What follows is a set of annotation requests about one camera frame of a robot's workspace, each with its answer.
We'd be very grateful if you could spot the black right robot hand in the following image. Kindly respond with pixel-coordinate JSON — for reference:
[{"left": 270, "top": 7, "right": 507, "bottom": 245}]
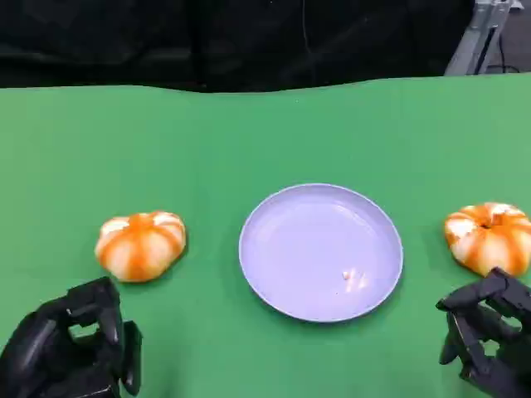
[{"left": 435, "top": 266, "right": 531, "bottom": 398}]

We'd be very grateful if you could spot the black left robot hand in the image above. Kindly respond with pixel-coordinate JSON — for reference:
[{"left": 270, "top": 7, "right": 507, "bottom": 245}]
[{"left": 0, "top": 276, "right": 144, "bottom": 398}]

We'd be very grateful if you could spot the orange and white toy bread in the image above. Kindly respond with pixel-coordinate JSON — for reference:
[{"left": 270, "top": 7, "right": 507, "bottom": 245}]
[
  {"left": 444, "top": 201, "right": 531, "bottom": 278},
  {"left": 94, "top": 211, "right": 187, "bottom": 284}
]

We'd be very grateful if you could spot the lilac plate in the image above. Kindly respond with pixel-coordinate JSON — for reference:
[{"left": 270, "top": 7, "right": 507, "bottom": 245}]
[{"left": 238, "top": 183, "right": 404, "bottom": 324}]

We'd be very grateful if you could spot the black backdrop curtain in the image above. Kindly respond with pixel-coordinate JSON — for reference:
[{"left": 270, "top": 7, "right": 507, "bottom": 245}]
[{"left": 0, "top": 0, "right": 476, "bottom": 94}]

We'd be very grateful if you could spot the black floor cable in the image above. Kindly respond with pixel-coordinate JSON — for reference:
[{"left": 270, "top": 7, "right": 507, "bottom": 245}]
[{"left": 485, "top": 32, "right": 524, "bottom": 74}]

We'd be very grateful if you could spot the grey metal frame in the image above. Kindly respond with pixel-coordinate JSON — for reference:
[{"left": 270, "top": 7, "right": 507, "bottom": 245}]
[{"left": 443, "top": 0, "right": 511, "bottom": 76}]

